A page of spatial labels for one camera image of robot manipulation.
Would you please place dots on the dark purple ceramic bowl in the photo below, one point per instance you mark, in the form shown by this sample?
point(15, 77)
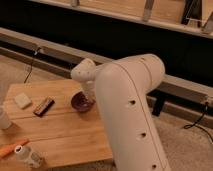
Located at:
point(81, 103)

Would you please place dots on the white sponge block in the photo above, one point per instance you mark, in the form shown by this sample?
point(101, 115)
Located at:
point(22, 100)

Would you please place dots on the black bracket on rail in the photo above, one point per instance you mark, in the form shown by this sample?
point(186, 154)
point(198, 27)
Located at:
point(158, 106)

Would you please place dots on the white plastic cup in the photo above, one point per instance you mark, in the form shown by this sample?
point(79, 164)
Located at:
point(5, 122)

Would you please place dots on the orange carrot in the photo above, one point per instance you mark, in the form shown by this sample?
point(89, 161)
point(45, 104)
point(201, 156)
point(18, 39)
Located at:
point(8, 149)

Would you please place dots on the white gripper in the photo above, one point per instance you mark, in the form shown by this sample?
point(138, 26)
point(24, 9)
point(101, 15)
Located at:
point(88, 90)

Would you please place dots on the clear plastic bottle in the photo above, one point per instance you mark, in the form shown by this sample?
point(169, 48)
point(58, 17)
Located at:
point(28, 156)

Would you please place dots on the dark chocolate bar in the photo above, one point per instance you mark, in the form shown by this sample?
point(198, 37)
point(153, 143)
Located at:
point(43, 106)

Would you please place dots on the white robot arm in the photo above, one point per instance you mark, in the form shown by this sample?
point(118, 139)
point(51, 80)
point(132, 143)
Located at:
point(119, 89)

